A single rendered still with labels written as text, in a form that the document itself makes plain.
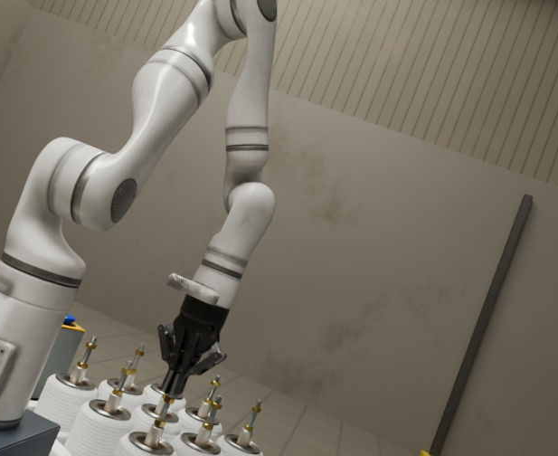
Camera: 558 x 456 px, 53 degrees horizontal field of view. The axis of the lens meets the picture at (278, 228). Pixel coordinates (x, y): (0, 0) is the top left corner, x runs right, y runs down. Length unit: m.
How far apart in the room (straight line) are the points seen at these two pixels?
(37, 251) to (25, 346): 0.10
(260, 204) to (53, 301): 0.35
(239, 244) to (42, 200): 0.33
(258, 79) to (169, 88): 0.20
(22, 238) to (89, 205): 0.08
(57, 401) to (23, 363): 0.42
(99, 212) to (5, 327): 0.16
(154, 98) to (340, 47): 2.85
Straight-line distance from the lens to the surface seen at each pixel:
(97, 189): 0.65
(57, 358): 1.28
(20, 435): 0.73
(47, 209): 0.70
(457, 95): 3.46
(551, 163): 3.45
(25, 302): 0.68
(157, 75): 0.77
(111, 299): 3.48
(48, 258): 0.67
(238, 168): 0.92
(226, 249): 0.89
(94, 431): 1.03
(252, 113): 0.90
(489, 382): 3.26
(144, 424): 1.10
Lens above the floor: 0.57
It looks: 5 degrees up
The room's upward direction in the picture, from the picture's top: 22 degrees clockwise
